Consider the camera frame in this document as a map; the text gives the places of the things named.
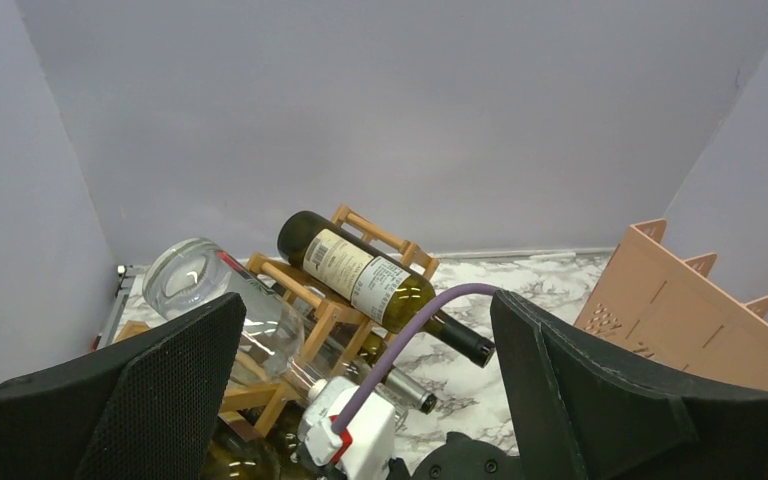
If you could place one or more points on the green wine bottle silver neck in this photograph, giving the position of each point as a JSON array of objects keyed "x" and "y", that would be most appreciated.
[{"x": 231, "y": 456}]

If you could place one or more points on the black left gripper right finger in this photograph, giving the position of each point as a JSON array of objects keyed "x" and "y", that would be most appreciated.
[{"x": 584, "y": 408}]

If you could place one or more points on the wooden wine rack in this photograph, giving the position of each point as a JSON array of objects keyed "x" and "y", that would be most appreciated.
[{"x": 295, "y": 338}]

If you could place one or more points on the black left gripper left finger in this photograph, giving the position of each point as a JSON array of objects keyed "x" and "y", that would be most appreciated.
[{"x": 142, "y": 408}]

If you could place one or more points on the pink plastic organizer rack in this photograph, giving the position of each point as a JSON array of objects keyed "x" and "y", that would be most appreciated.
[{"x": 664, "y": 308}]

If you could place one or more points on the dark wine bottle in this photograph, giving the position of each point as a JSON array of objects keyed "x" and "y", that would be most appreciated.
[{"x": 371, "y": 281}]

